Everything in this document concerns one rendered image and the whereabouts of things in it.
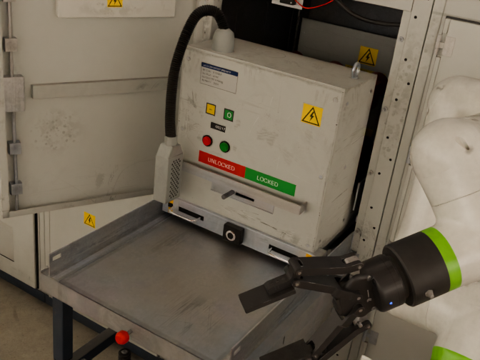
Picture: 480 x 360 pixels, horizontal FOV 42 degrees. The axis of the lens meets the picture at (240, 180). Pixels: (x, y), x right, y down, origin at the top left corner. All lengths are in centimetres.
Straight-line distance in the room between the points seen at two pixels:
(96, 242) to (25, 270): 125
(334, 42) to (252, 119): 84
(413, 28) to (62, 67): 97
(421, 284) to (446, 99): 56
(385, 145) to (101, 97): 85
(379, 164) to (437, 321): 61
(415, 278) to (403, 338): 114
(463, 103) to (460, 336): 46
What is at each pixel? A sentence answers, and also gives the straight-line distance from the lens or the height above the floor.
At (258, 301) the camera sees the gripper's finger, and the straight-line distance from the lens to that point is 82.
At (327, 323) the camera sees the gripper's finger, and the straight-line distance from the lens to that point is 93.
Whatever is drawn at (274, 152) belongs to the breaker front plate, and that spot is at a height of 117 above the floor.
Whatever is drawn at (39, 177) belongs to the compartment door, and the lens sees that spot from 200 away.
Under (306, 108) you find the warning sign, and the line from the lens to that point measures 163.
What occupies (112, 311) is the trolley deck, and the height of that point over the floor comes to 84.
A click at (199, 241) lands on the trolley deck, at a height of 85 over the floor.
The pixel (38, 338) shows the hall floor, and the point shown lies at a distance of 286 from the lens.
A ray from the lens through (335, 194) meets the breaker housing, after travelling 175.
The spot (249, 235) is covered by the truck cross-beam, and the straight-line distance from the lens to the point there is 183.
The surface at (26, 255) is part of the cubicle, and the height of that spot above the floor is 22.
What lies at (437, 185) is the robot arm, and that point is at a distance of 92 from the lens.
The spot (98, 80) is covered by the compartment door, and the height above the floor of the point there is 124.
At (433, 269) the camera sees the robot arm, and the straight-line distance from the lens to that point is 89.
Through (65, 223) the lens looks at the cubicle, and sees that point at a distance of 268.
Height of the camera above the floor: 182
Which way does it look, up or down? 25 degrees down
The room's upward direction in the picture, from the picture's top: 7 degrees clockwise
